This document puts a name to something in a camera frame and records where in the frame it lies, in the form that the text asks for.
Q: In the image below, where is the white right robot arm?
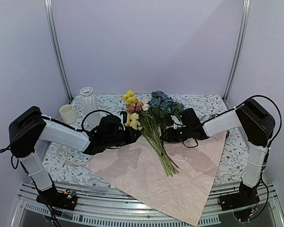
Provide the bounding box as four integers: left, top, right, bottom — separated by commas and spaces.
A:
161, 96, 275, 188

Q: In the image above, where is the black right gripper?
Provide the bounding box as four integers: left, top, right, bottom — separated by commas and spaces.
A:
160, 125, 192, 143

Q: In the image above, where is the pink flower bouquet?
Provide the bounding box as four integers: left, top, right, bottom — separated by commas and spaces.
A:
122, 90, 178, 176

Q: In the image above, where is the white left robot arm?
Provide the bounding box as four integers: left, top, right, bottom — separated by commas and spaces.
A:
7, 106, 141, 205

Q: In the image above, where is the aluminium frame post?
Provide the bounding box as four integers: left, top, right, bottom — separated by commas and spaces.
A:
44, 0, 73, 102
222, 0, 250, 102

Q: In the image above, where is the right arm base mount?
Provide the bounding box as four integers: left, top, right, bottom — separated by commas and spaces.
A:
217, 182, 260, 211

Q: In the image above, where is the cream ceramic mug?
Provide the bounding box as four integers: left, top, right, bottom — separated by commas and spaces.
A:
59, 105, 77, 124

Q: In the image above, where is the blue flower bunch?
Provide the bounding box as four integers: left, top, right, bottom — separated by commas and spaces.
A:
149, 91, 184, 143

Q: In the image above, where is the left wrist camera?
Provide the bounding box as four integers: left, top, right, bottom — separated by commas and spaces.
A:
119, 111, 127, 130

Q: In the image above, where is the left aluminium frame post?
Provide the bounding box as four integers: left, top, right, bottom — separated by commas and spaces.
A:
44, 0, 73, 102

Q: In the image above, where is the white ribbed ceramic vase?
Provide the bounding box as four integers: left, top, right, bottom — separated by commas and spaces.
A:
80, 87, 101, 129

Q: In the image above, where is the right aluminium frame post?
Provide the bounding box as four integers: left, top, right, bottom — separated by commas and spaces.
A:
222, 0, 250, 102

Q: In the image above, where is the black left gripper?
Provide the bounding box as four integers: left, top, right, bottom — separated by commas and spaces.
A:
104, 126, 142, 148

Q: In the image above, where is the cream printed ribbon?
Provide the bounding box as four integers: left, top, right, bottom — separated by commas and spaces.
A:
56, 148, 87, 167

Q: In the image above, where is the aluminium front rail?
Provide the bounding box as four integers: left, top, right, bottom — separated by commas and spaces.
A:
11, 183, 284, 227

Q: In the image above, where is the floral patterned tablecloth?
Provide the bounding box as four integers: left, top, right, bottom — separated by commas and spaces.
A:
41, 94, 249, 188

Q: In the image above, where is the pink wrapping paper sheet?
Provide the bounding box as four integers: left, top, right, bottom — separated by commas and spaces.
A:
87, 132, 226, 226

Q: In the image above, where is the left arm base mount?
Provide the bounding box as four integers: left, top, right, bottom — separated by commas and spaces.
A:
36, 188, 78, 211

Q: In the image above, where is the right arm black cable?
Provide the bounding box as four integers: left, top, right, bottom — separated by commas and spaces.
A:
182, 95, 283, 171

